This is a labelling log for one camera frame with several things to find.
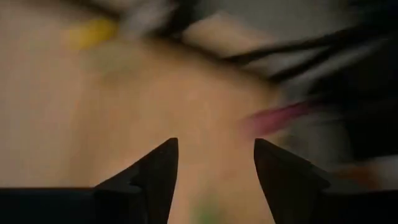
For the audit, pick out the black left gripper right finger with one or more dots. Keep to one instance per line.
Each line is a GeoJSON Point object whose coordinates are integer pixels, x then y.
{"type": "Point", "coordinates": [286, 186]}

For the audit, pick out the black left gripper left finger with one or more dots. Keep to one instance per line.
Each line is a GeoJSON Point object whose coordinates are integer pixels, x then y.
{"type": "Point", "coordinates": [146, 186]}

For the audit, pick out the dark red artificial tulip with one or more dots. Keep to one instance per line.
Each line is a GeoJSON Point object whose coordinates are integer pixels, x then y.
{"type": "Point", "coordinates": [206, 211]}

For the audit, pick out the yellow artificial tulip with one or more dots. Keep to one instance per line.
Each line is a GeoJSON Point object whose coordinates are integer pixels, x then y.
{"type": "Point", "coordinates": [90, 34]}

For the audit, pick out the pink glass vase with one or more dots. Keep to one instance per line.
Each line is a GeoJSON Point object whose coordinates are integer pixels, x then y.
{"type": "Point", "coordinates": [280, 119]}

